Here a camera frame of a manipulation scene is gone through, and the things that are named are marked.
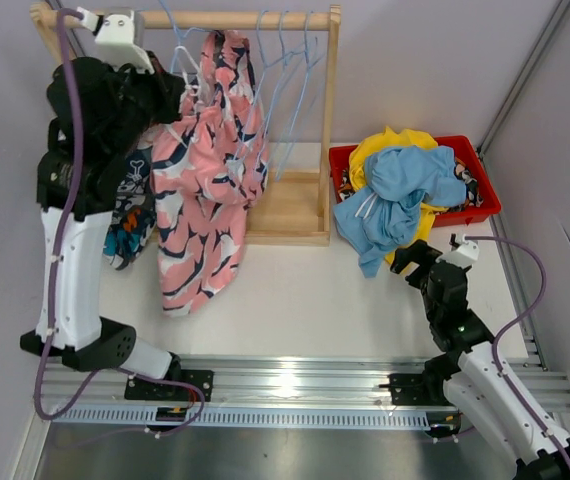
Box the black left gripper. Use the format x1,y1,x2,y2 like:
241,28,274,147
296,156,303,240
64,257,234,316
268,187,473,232
104,49,185,160

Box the light blue shorts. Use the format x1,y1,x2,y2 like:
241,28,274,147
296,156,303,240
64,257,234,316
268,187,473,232
333,146,466,278

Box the white wire hanger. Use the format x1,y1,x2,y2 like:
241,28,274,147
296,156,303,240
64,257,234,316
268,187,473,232
170,45,204,98

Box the pink white patterned shorts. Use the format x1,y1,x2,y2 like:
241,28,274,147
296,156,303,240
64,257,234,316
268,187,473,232
151,30,269,316

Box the yellow shorts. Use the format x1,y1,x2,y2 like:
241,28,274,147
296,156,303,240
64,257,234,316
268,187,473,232
335,127,446,277

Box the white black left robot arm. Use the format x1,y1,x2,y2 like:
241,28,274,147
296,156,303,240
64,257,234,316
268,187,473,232
19,57,185,400

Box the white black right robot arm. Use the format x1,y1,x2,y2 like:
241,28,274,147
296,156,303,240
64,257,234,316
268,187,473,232
383,235,570,479

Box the blue orange patchwork shorts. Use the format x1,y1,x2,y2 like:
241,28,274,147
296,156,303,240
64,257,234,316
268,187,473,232
103,141,156,270

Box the red plastic bin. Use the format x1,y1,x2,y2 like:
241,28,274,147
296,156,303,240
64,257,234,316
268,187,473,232
327,134,502,229

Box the wooden clothes rack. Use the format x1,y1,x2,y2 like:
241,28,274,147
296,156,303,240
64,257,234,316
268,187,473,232
28,2,341,247

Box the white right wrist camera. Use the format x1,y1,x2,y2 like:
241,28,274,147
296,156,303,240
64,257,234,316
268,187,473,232
436,234,480,270

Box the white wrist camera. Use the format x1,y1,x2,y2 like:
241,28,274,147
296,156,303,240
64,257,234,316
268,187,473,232
76,7,154,74
436,234,480,270

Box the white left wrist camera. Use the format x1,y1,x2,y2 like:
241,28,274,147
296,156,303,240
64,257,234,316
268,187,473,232
76,7,154,74

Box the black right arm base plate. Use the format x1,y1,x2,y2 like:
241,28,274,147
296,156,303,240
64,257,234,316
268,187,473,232
378,373,451,407

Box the aluminium mounting rail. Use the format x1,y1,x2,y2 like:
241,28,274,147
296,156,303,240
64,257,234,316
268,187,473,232
42,355,570,413

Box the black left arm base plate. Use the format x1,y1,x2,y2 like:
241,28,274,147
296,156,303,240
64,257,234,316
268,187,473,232
124,369,215,402

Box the slotted cable duct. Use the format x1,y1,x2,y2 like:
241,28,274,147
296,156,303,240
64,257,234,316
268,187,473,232
58,404,430,431

